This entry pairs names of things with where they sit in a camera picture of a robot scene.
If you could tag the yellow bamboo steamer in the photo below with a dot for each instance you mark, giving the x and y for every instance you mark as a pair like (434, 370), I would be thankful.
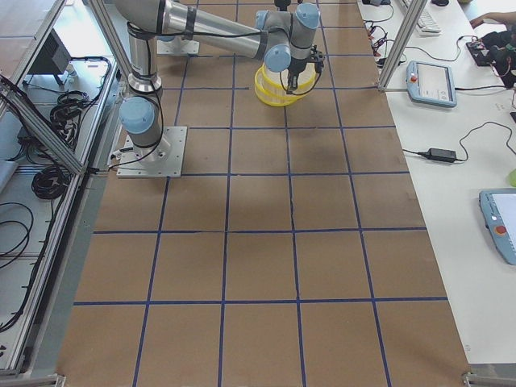
(277, 83)
(269, 98)

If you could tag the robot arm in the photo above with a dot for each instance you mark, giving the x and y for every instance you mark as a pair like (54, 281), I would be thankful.
(283, 41)

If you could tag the black power adapter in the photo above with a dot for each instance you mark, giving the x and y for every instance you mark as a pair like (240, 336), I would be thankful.
(443, 155)

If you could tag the teach pendant with red button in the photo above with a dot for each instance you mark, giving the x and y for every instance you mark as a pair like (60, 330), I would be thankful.
(498, 209)

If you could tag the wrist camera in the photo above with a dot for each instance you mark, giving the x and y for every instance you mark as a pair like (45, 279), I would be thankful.
(316, 58)

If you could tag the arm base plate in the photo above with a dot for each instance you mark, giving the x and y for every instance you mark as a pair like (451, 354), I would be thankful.
(176, 46)
(164, 161)

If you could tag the aluminium frame post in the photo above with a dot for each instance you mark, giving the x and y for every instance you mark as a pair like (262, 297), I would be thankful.
(402, 38)

